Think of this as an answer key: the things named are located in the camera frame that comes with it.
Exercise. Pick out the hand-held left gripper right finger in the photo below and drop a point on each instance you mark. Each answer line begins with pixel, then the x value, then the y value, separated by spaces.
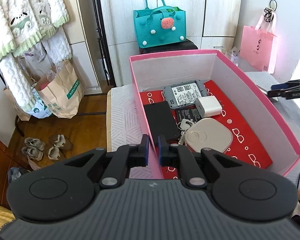
pixel 160 150

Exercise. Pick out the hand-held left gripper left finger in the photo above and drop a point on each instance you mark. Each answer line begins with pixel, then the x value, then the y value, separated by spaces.
pixel 146 148

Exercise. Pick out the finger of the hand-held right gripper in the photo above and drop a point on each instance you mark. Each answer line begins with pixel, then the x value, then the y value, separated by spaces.
pixel 280 86
pixel 290 94

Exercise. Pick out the black rectangular device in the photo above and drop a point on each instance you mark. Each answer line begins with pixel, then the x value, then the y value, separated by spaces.
pixel 160 122

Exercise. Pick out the silver keys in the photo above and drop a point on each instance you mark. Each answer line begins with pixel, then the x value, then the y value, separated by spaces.
pixel 183 125

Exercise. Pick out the black battery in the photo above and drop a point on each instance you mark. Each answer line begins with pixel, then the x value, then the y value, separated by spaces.
pixel 187 115

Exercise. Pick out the beige rounded square device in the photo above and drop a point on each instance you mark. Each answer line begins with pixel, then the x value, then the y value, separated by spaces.
pixel 210 135

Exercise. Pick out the grey device cover white label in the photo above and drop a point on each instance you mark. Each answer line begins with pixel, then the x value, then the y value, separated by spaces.
pixel 182 92

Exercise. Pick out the white charger plug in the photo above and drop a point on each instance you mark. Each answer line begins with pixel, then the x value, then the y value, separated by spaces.
pixel 207 106

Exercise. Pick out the pink cardboard box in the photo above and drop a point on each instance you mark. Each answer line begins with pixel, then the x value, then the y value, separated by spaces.
pixel 177 70

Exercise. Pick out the pink non-woven tote bag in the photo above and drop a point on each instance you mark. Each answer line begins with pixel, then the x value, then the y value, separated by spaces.
pixel 255 50

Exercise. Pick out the clear plastic packet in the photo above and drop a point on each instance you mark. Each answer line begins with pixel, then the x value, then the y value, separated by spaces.
pixel 235 53

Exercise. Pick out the brown fluffy slipper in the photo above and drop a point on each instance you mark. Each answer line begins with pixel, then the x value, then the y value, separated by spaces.
pixel 55 153
pixel 62 141

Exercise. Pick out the brown paper bag green label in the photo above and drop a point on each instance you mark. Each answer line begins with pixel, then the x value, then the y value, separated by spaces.
pixel 62 97

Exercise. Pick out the white woodgrain wardrobe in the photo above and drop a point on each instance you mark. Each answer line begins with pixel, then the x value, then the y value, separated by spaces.
pixel 215 5

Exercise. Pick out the cream cabinet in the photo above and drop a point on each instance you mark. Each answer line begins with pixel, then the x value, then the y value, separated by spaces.
pixel 82 55

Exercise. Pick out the white plastic bag green print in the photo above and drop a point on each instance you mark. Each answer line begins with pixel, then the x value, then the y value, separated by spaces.
pixel 40 107

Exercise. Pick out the teal felt tote bag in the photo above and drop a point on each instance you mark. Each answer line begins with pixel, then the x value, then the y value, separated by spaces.
pixel 157 30

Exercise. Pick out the black tripod pole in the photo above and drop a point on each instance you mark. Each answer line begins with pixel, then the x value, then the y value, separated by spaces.
pixel 100 30

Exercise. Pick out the plain brown paper bag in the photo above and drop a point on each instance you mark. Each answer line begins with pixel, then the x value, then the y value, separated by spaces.
pixel 20 112

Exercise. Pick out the grey blue cloth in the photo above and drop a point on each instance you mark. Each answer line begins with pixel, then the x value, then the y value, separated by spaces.
pixel 17 173

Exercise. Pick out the white bag purple print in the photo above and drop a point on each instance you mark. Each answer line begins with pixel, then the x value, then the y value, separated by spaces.
pixel 32 53

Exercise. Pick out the yellow cloth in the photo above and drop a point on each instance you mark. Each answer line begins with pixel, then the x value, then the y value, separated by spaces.
pixel 0 217

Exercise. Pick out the white fluffy pajama jacket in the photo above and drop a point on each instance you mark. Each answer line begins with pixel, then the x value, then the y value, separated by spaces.
pixel 20 5

